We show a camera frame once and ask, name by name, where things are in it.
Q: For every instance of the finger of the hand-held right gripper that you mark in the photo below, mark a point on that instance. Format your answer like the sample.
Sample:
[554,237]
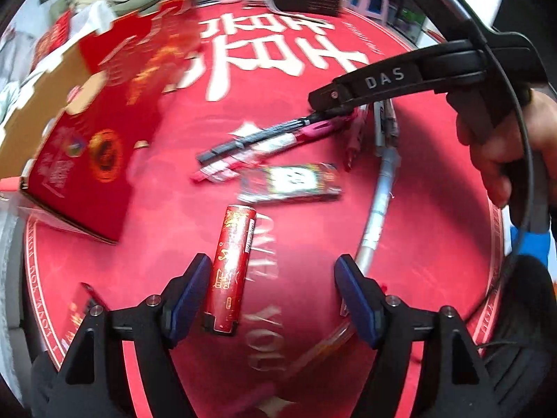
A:
[391,80]

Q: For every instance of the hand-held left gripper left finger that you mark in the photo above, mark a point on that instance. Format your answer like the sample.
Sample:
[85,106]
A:
[191,298]

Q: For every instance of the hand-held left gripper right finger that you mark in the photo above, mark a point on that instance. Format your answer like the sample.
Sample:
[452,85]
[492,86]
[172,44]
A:
[354,302]

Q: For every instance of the red lighter gold print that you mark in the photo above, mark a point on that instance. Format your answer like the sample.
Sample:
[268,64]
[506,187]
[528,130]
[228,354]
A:
[78,318]
[228,270]

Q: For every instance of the slim red pen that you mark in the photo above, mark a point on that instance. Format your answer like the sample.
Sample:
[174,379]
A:
[354,139]

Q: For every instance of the red pen with pink grip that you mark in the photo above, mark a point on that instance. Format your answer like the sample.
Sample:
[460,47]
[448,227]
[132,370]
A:
[322,129]

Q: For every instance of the silver metal pen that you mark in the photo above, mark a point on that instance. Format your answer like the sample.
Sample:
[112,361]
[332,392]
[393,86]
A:
[383,191]

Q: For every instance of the black pen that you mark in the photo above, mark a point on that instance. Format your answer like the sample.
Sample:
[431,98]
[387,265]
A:
[256,137]

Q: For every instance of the red cardboard box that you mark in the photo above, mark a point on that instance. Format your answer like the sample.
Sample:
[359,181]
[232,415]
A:
[108,130]

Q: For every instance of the person's right hand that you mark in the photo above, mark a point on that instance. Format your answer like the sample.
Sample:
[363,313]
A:
[504,161]

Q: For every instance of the pink plastic stool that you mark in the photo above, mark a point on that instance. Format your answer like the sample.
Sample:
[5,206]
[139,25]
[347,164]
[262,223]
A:
[370,4]

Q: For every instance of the round red printed mat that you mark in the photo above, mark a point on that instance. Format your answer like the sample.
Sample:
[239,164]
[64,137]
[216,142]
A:
[413,226]

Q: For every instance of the blue plastic object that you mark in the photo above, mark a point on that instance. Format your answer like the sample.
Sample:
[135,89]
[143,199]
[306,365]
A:
[533,244]

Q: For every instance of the dark cloth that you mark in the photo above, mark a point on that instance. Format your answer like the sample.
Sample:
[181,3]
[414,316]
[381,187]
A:
[526,322]

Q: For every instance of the white bedding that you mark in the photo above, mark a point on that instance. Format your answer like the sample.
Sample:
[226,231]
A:
[17,87]

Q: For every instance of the crumpled grey cloth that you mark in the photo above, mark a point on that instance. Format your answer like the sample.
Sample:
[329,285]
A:
[108,2]

